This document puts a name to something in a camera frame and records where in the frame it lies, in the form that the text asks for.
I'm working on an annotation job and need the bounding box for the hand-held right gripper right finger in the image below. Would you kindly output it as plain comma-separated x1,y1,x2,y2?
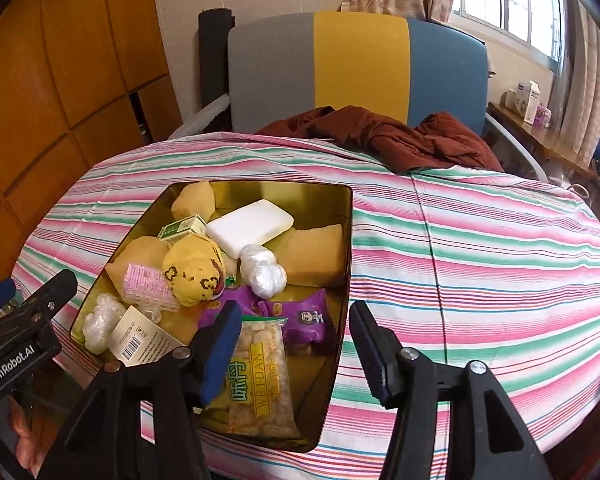
349,300,553,480

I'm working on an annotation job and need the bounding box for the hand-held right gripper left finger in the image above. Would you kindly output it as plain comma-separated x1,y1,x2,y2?
52,301,244,480

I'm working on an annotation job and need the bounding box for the puffed snack packet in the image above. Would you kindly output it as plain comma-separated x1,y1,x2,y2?
222,316,301,441

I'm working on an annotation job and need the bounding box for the purple snack packet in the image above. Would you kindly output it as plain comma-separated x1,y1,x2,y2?
259,288,335,346
197,285,268,331

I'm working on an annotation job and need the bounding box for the white plastic wrap ball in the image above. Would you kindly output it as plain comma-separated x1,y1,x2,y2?
237,243,287,298
82,293,127,356

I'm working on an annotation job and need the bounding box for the gold metal tin box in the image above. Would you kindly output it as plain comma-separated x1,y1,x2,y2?
69,181,355,455

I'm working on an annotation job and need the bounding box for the beige box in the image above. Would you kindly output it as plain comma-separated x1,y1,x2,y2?
105,305,188,366

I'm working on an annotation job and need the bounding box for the yellow plush toy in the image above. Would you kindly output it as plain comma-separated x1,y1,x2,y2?
161,234,238,307

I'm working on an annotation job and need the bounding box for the yellow sponge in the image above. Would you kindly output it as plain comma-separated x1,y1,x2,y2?
275,224,346,288
171,181,216,223
104,236,170,296

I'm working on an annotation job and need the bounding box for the pink packet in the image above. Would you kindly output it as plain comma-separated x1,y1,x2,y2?
122,263,178,313

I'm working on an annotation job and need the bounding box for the green box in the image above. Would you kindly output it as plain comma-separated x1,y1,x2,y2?
157,214,210,242

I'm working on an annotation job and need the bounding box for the person's left hand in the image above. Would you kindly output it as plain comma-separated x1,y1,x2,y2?
7,395,48,478

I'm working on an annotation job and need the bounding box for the striped tablecloth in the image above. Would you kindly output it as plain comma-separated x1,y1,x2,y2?
11,131,600,480

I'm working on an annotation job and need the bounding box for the wooden cabinet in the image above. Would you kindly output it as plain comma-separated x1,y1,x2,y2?
0,0,183,301

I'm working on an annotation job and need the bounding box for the dark red cloth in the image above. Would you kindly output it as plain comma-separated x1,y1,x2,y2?
254,105,505,175

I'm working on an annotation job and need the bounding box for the white foam tube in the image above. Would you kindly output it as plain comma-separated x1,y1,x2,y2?
170,92,231,138

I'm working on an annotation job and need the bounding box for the wooden desk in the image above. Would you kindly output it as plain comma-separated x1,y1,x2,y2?
487,101,600,221

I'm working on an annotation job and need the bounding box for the grey yellow blue chair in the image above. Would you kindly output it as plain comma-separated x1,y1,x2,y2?
227,10,551,181

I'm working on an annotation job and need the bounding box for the white carton box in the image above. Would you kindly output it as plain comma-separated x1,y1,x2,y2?
512,81,541,123

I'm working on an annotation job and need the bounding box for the window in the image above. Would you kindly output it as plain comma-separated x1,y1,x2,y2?
452,0,566,63

